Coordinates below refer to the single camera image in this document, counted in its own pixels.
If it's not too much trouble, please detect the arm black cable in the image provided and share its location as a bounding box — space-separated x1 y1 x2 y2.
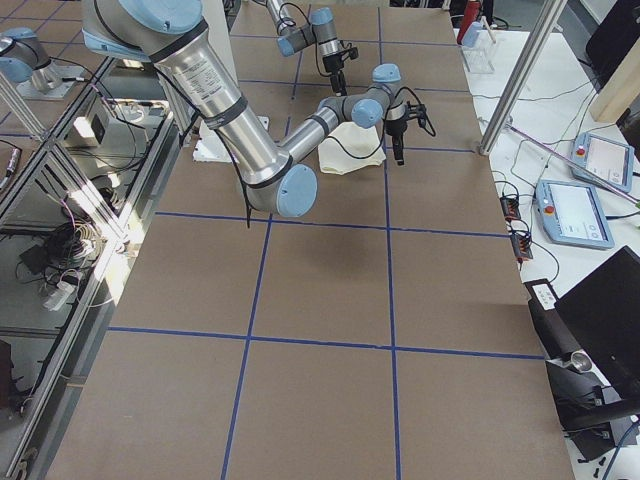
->
327 85 437 164
277 2 326 76

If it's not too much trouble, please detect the far black relay module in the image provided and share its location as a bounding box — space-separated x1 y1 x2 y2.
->
500 194 522 221

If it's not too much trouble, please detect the black relay module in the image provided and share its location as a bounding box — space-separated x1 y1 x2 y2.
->
510 230 533 263
500 194 522 221

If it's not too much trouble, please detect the cream long-sleeve cat shirt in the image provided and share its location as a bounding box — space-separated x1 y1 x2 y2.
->
318 122 386 175

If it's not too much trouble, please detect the black box white label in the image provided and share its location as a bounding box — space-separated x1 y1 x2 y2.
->
524 279 581 361

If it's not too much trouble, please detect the distant third robot arm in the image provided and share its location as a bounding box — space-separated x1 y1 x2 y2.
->
1 27 85 100

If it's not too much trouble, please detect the far blue teach pendant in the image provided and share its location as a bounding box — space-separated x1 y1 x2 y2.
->
571 132 635 193

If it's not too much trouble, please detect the aluminium frame truss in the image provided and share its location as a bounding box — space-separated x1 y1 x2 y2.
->
1 58 188 479

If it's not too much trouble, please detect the red cylinder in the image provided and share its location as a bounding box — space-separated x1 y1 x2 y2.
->
460 0 482 34

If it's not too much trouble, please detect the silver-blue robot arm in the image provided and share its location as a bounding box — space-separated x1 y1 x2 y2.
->
82 1 408 218
259 1 359 96

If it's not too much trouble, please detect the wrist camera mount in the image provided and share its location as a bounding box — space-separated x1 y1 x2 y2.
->
340 46 359 61
405 102 428 129

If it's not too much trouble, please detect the white reacher grabber stick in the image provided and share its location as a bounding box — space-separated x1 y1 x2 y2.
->
504 123 639 209

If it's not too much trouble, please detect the clear acrylic rack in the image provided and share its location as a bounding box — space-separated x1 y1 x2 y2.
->
461 30 498 74

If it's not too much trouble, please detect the blue teach pendant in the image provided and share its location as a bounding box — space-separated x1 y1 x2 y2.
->
535 180 615 250
571 132 635 193

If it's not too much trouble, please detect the black monitor on stand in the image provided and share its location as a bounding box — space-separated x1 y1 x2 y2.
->
547 246 639 461

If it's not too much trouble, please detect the near blue teach pendant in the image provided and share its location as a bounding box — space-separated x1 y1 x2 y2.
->
535 180 615 250

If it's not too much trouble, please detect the floor cable bundle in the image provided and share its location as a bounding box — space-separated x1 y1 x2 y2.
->
14 189 131 311

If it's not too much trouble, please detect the aluminium frame post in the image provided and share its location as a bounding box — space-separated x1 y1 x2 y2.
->
478 0 567 156

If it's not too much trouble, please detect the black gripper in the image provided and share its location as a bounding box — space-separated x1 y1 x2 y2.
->
385 119 407 165
322 53 348 96

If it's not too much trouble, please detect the wooden dowel stick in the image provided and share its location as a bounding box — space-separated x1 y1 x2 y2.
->
480 16 497 44

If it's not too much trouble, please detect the light blue cup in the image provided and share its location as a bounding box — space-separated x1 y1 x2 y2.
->
461 22 482 48

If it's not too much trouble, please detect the near black relay module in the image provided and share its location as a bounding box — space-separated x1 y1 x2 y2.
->
510 230 533 263

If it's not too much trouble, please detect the silver metal cylinder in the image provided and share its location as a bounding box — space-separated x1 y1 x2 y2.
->
561 350 594 374

